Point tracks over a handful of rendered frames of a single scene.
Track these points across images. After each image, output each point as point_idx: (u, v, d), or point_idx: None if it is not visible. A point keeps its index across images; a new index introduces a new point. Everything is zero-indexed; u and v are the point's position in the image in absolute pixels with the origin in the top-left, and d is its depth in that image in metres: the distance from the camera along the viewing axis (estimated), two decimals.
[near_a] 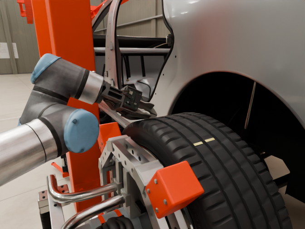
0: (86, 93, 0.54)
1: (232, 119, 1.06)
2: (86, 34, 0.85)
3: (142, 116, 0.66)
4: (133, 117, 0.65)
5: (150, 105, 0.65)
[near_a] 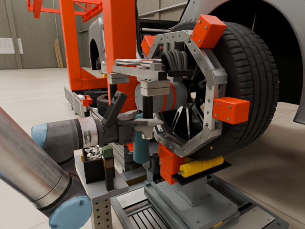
0: None
1: None
2: None
3: None
4: None
5: (149, 132, 0.63)
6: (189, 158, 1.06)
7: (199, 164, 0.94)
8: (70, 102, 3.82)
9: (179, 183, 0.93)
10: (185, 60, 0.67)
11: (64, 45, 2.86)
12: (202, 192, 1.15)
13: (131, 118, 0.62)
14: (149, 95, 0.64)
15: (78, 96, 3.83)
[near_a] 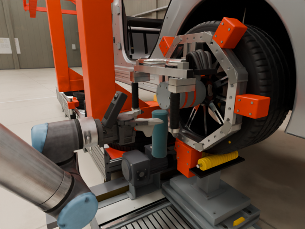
0: None
1: None
2: None
3: None
4: None
5: (149, 131, 0.63)
6: (205, 153, 1.11)
7: (216, 158, 0.99)
8: (61, 104, 3.69)
9: (198, 176, 0.98)
10: (209, 60, 0.73)
11: (51, 44, 2.73)
12: (216, 186, 1.20)
13: (131, 118, 0.62)
14: (177, 92, 0.69)
15: (69, 97, 3.71)
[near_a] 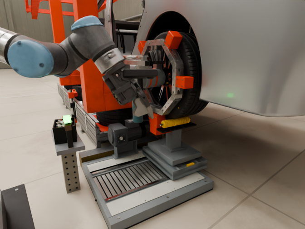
0: None
1: None
2: None
3: None
4: None
5: (140, 113, 0.66)
6: None
7: (173, 120, 1.52)
8: (62, 97, 4.19)
9: (161, 131, 1.51)
10: (160, 55, 1.25)
11: None
12: (178, 145, 1.73)
13: (141, 89, 0.65)
14: None
15: None
